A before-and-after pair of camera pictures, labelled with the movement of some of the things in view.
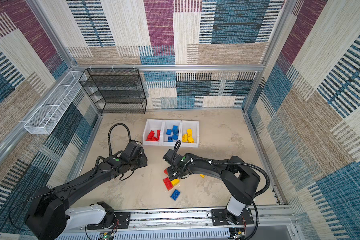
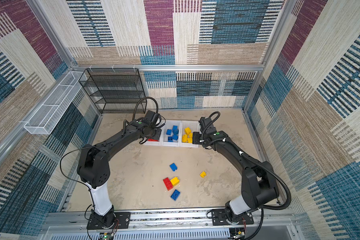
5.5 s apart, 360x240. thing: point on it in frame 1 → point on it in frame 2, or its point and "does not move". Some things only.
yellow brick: (184, 138) does not move
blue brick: (175, 129) does not move
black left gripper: (144, 160) → (158, 134)
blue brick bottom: (175, 195) does not move
